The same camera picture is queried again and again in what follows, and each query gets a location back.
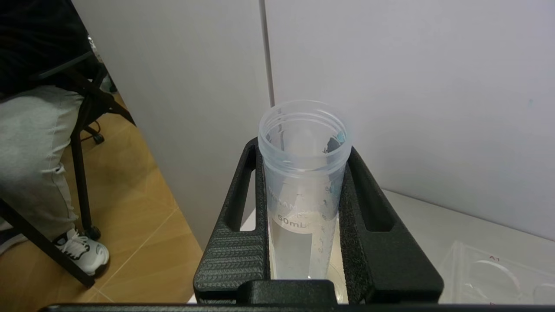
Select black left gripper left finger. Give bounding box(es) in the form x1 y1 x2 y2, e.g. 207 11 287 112
194 138 271 304

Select seated person grey trousers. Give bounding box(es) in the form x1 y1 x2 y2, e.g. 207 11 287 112
0 0 94 256

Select blue pigment clear test tube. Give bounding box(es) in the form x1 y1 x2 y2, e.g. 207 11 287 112
258 100 353 280

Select clear acrylic test tube rack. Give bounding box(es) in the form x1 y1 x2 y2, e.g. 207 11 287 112
438 240 555 305

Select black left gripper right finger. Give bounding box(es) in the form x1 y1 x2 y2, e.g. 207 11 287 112
336 146 444 304

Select white black sneaker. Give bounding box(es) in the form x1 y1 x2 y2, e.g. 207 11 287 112
53 227 110 278

